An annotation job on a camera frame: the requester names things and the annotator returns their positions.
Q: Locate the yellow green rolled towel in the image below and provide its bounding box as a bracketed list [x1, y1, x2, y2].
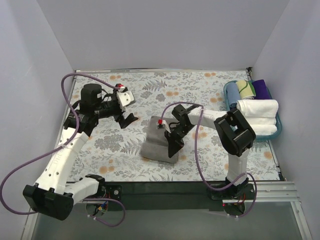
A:
[236, 80, 256, 100]

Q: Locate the white folded towel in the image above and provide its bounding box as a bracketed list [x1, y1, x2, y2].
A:
[236, 99, 279, 136]

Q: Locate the grey terry towel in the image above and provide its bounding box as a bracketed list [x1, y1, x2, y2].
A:
[140, 115, 179, 164]

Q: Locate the blue rolled towel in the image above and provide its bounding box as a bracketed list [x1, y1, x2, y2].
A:
[226, 82, 241, 108]

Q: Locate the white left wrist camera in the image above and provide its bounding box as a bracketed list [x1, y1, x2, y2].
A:
[116, 90, 136, 111]

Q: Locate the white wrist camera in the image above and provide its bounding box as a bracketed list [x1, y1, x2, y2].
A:
[116, 90, 136, 111]
[157, 118, 175, 133]

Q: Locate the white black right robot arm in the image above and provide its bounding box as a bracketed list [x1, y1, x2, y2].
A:
[157, 102, 256, 200]

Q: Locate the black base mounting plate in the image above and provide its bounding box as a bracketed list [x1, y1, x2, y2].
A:
[77, 181, 257, 212]

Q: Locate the purple rolled towel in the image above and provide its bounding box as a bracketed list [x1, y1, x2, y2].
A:
[252, 79, 271, 100]

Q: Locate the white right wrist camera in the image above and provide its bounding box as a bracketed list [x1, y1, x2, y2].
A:
[157, 118, 175, 133]

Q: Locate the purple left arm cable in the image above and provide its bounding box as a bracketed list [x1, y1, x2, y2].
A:
[0, 72, 126, 228]

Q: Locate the aluminium frame rail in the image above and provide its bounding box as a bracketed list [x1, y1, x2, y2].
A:
[31, 181, 301, 203]

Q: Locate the floral patterned table mat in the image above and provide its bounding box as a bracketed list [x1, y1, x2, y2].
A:
[48, 70, 281, 182]

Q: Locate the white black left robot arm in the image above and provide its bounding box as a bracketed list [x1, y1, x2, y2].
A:
[22, 83, 137, 221]

